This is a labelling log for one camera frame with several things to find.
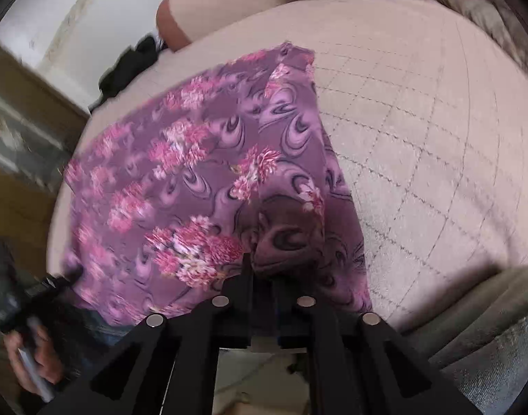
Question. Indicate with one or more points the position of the person's left hand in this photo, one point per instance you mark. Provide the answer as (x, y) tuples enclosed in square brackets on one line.
[(52, 363)]

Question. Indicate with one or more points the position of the purple floral long-sleeved dress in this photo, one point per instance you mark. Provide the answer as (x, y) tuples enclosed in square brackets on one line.
[(194, 173)]

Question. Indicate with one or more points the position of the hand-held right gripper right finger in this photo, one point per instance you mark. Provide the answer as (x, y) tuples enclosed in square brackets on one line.
[(289, 307)]

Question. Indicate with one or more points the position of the pink bolster cushion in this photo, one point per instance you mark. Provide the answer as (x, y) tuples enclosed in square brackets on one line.
[(212, 4)]

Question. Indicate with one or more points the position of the wooden door with glass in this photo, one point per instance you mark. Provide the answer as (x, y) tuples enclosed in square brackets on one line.
[(21, 160)]

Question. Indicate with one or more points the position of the pink quilted bed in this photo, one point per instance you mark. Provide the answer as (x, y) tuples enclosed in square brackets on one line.
[(419, 138)]

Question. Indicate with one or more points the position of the black garment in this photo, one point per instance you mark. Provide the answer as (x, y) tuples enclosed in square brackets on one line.
[(125, 71)]

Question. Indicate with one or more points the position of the brown patterned quilt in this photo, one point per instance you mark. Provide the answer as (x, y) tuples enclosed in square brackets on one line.
[(475, 13)]

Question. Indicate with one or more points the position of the grey cloth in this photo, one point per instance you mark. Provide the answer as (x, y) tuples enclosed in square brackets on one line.
[(484, 337)]

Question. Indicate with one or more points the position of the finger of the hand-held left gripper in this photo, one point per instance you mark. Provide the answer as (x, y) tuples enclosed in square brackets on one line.
[(69, 277)]

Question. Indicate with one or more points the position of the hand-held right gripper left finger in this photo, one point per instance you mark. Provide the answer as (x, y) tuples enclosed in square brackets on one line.
[(238, 294)]

